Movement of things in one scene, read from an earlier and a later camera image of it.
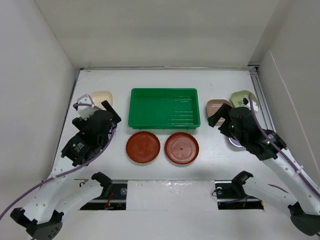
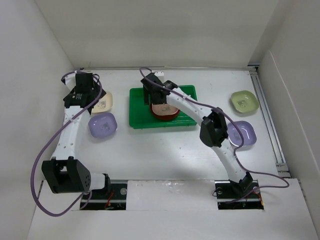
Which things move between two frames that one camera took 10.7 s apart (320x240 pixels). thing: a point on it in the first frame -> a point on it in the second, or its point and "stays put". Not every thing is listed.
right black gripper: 223,112 -> 146,97
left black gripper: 81,123 -> 95,91
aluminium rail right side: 263,106 stays put
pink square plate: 214,105 -> 163,110
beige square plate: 98,97 stays put
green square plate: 237,98 stays put
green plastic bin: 167,108 stays put
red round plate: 181,148 -> 163,111
